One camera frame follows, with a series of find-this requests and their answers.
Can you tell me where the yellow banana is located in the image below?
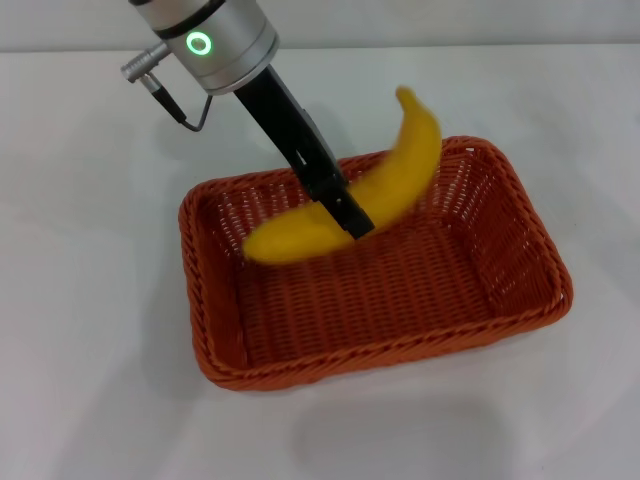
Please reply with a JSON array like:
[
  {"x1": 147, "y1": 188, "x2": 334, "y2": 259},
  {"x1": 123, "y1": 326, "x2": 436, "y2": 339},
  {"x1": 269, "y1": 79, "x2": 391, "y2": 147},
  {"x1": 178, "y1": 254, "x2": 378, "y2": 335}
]
[{"x1": 242, "y1": 85, "x2": 444, "y2": 266}]

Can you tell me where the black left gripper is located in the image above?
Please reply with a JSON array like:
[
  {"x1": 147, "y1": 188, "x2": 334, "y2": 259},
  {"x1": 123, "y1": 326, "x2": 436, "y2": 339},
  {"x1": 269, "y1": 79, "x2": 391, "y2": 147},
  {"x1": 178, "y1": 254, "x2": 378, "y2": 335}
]
[{"x1": 231, "y1": 64, "x2": 376, "y2": 241}]

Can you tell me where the black cable with silver plug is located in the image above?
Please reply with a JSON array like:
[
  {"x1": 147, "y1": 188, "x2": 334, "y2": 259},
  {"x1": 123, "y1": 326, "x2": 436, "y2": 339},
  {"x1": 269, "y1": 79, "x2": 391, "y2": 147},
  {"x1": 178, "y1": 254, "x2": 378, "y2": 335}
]
[{"x1": 118, "y1": 41, "x2": 213, "y2": 134}]

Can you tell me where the orange woven plastic basket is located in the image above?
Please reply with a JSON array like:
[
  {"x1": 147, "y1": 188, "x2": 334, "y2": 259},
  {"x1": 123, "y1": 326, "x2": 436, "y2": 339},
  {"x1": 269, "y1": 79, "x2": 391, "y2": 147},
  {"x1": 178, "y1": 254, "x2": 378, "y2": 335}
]
[{"x1": 177, "y1": 134, "x2": 574, "y2": 394}]

